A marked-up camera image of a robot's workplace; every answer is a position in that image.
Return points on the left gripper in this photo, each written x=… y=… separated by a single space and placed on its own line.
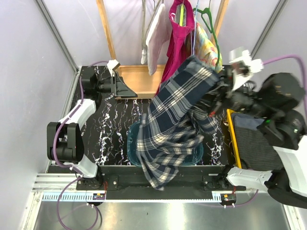
x=119 y=88

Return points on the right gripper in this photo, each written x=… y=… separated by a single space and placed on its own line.
x=226 y=87

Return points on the light blue wire hanger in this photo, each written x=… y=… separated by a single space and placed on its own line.
x=194 y=31

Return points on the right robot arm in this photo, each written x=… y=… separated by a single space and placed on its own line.
x=284 y=129

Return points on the teal transparent plastic bin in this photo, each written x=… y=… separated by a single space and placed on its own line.
x=190 y=160

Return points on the dark clothes in crate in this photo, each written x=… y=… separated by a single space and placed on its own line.
x=254 y=151

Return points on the dark green hanger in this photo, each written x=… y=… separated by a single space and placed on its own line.
x=210 y=27

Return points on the grey hanger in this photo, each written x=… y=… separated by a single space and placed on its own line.
x=145 y=30

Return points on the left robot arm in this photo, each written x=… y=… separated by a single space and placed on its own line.
x=64 y=141

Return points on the wooden clothes rack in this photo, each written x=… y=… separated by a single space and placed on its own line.
x=137 y=77

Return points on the yellow plastic crate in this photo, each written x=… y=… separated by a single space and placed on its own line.
x=231 y=126

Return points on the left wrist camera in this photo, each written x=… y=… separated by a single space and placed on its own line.
x=112 y=66

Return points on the navy plaid skirt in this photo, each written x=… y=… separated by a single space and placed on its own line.
x=178 y=116

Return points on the floral pastel garment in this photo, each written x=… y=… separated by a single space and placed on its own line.
x=205 y=50

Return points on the white skirt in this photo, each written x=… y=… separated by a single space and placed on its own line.
x=159 y=33

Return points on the magenta pleated skirt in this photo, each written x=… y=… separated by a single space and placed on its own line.
x=177 y=52

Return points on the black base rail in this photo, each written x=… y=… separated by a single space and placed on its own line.
x=186 y=183

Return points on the lime green hanger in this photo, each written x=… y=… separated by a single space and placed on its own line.
x=182 y=15

